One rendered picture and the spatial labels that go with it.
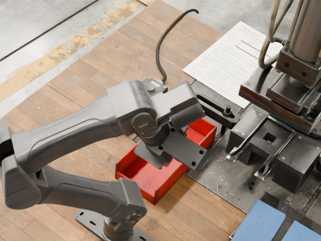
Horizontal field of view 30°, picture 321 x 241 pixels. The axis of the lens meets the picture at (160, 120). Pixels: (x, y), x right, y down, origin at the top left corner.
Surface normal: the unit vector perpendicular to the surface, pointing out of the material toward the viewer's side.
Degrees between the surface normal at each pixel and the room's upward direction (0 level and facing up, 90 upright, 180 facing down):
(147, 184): 0
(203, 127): 90
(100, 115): 19
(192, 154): 29
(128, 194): 37
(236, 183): 0
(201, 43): 0
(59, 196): 93
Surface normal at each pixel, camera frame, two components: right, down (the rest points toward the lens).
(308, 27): -0.73, 0.48
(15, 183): 0.32, 0.73
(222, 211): 0.08, -0.65
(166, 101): -0.33, -0.51
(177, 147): -0.24, -0.30
